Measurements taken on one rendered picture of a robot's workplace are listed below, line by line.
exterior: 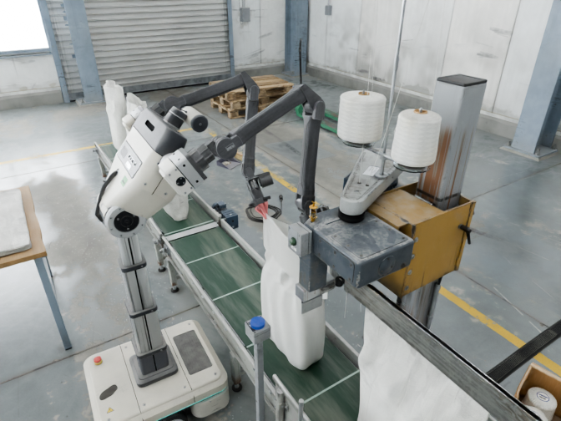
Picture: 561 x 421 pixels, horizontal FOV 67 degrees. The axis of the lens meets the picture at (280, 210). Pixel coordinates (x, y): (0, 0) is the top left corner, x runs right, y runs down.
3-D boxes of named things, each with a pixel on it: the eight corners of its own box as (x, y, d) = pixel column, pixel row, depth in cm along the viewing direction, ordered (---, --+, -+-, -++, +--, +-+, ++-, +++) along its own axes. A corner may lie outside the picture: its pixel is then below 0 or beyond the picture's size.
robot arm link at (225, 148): (300, 76, 161) (313, 76, 152) (316, 107, 167) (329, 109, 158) (204, 142, 154) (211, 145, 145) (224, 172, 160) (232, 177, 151)
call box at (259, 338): (245, 332, 173) (244, 322, 170) (261, 325, 177) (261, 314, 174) (254, 345, 167) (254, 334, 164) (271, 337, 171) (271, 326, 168)
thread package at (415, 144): (380, 157, 141) (386, 108, 133) (410, 149, 148) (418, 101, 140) (414, 173, 131) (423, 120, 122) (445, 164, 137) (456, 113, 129)
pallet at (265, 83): (208, 90, 723) (208, 81, 716) (271, 82, 772) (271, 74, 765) (226, 102, 660) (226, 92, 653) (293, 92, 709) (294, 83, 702)
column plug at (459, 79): (436, 80, 141) (436, 77, 141) (458, 76, 147) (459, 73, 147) (464, 87, 133) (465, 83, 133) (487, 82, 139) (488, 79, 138)
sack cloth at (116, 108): (110, 148, 461) (96, 80, 426) (128, 144, 471) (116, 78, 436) (123, 161, 427) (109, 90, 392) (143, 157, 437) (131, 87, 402)
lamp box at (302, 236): (287, 246, 146) (288, 225, 141) (298, 243, 148) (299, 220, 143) (300, 257, 140) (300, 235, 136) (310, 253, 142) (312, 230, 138)
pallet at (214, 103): (211, 107, 736) (210, 98, 729) (271, 98, 790) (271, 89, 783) (230, 119, 675) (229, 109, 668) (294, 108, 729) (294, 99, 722)
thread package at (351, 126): (327, 136, 161) (330, 90, 152) (361, 129, 169) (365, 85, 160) (356, 149, 149) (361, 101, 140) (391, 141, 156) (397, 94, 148)
